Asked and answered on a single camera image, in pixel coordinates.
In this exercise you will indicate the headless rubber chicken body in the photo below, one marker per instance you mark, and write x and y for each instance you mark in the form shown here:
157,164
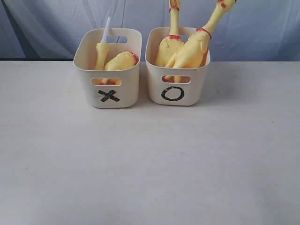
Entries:
122,61

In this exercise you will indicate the rubber chicken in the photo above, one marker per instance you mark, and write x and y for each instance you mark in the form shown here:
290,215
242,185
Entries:
172,42
191,54

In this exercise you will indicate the detached chicken head with tube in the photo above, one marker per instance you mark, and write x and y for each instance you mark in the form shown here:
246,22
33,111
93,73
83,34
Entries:
102,48

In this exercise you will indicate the cream bin marked O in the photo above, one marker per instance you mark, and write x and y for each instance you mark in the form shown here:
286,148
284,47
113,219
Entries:
172,86

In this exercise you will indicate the cream bin marked X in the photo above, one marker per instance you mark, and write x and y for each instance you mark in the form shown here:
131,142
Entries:
109,89

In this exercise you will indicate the blue grey backdrop curtain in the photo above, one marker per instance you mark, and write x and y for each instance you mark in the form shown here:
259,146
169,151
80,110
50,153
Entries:
254,30

